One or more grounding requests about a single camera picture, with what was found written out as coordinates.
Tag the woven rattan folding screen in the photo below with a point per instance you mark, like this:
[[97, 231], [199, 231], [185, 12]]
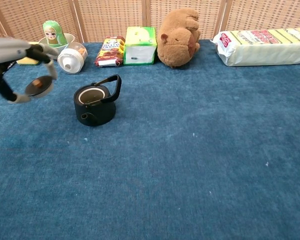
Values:
[[110, 17]]

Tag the pale green ceramic bowl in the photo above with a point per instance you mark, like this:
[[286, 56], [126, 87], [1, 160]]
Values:
[[67, 40]]

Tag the yellow sponge with green base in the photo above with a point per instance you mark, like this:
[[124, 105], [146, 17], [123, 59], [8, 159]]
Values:
[[27, 61]]

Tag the blue carpet table cloth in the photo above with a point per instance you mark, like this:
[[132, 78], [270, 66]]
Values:
[[165, 155]]

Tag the green nesting doll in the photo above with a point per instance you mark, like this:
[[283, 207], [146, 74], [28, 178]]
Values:
[[53, 33]]

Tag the black lid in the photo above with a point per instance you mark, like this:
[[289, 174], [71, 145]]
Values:
[[40, 87]]

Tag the clear jar with white lid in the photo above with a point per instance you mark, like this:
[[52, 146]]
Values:
[[70, 60]]

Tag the green tissue box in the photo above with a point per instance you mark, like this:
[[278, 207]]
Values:
[[140, 46]]

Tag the yellow striped plastic-wrapped package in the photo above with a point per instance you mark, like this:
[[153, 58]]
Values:
[[262, 47]]

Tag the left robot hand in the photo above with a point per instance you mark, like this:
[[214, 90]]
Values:
[[7, 47]]

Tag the brown capybara plush toy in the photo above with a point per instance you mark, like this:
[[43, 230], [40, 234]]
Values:
[[177, 42]]

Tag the panda biscuit packet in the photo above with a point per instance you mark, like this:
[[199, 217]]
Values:
[[110, 51]]

